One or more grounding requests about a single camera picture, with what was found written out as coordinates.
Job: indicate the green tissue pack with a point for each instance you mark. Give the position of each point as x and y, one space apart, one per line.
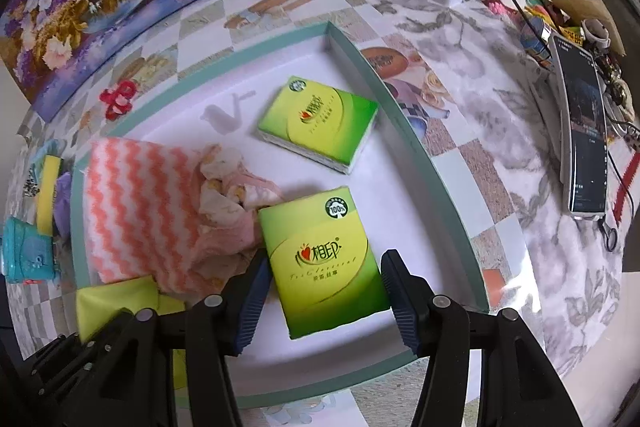
315 122
325 262

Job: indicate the white round band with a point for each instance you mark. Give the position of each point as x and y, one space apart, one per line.
595 38

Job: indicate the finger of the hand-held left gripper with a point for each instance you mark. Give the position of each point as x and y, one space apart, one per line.
65 357

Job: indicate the smartphone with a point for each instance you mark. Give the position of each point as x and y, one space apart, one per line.
582 132

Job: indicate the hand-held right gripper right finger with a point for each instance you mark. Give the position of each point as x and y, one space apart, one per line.
400 302

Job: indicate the pink white zigzag cloth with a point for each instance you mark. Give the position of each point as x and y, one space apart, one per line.
135 207

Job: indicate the yellow-green cloth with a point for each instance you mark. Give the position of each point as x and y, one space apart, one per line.
115 302

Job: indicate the red pipe cleaner ornament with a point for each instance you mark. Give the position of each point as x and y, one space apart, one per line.
117 99

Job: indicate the pink floral fabric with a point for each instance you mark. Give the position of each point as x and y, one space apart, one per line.
225 227

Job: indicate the small blue white carton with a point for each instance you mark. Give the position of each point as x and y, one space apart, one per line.
532 34

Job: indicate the pile of colourful trinkets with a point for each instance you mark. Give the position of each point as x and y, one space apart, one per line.
565 7

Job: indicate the purple snack packet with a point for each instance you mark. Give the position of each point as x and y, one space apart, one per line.
64 207

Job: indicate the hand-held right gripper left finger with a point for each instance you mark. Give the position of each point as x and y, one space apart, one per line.
250 302

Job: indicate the yellow sponge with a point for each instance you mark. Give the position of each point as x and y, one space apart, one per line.
49 197

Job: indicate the teal-rimmed white tray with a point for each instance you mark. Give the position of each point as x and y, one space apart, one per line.
400 207

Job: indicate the teal plastic box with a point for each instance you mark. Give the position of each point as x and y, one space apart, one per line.
27 249

